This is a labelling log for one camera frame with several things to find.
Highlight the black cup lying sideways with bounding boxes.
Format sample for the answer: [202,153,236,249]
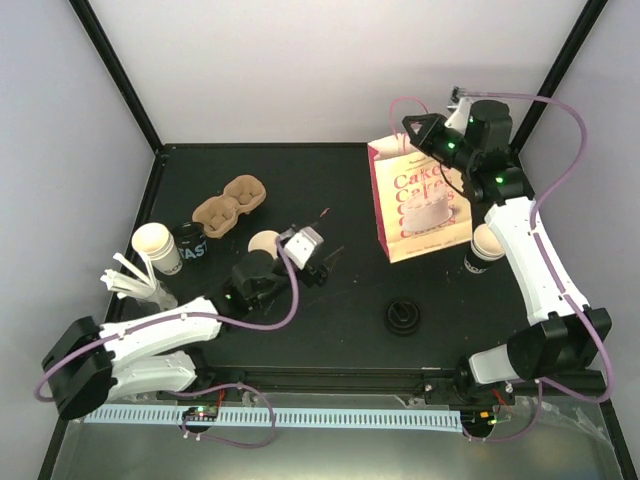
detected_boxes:
[171,221,207,263]

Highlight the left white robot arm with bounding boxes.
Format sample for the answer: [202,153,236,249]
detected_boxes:
[34,225,328,420]

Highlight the stack of black lids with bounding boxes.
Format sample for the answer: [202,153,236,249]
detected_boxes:
[384,298,421,337]

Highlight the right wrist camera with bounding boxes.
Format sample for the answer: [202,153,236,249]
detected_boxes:
[445,86,473,133]

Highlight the small circuit board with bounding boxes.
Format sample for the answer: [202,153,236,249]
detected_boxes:
[182,406,219,422]

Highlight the light blue cable duct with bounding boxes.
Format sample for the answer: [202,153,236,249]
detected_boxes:
[84,404,463,433]

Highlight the brown cardboard cup carrier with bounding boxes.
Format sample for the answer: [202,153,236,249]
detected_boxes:
[192,175,266,239]

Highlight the white stacked paper cups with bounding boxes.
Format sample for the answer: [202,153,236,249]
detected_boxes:
[131,222,183,276]

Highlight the black paper coffee cup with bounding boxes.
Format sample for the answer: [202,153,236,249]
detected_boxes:
[248,230,279,259]

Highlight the cake print paper bag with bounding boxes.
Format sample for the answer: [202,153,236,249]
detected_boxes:
[367,97,472,263]

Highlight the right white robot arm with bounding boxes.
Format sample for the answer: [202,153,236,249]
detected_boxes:
[402,94,614,403]

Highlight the right black paper cup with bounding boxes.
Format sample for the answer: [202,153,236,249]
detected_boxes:
[464,224,505,274]

